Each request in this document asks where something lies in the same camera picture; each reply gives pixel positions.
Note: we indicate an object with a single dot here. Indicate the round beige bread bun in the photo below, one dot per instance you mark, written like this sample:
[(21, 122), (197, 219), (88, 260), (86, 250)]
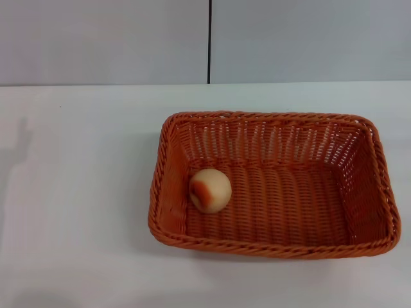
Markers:
[(212, 189)]

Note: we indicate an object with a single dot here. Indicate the orange woven plastic basket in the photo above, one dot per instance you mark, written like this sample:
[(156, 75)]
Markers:
[(289, 211)]

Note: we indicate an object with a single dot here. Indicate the black vertical wall strip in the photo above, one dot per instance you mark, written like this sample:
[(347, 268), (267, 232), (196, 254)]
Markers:
[(210, 38)]

